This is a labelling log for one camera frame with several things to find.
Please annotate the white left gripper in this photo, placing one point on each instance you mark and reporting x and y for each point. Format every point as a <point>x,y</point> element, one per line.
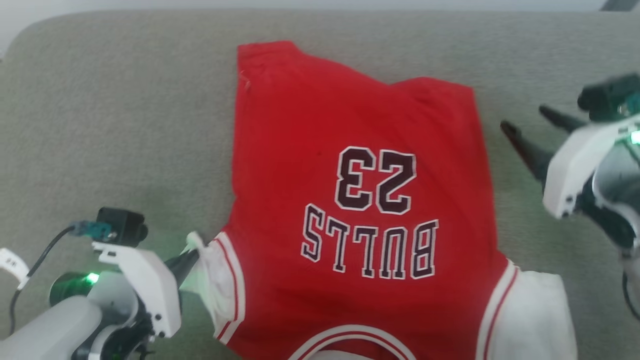
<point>150,285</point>

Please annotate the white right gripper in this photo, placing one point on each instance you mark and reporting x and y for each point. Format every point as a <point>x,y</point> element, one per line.
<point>570,170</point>

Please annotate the red and white basketball jersey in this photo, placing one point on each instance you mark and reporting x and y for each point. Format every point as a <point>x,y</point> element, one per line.
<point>310,125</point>

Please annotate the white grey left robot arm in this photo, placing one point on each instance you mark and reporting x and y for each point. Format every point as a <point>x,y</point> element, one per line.
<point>50,330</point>

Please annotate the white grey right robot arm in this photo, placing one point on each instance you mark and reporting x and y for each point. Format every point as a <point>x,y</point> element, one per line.
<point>615,175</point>

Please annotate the grey metal bar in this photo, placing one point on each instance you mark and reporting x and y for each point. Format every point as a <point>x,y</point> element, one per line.
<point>620,5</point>

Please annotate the grey-green fabric sofa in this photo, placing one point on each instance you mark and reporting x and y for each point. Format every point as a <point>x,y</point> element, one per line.
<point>125,125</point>

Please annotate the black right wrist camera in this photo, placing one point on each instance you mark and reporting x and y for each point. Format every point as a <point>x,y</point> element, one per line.
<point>602,97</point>

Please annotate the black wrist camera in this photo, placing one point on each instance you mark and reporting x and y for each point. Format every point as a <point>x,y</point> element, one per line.
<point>602,97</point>
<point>122,225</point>

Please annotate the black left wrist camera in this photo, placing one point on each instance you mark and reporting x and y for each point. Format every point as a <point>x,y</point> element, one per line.
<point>122,225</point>

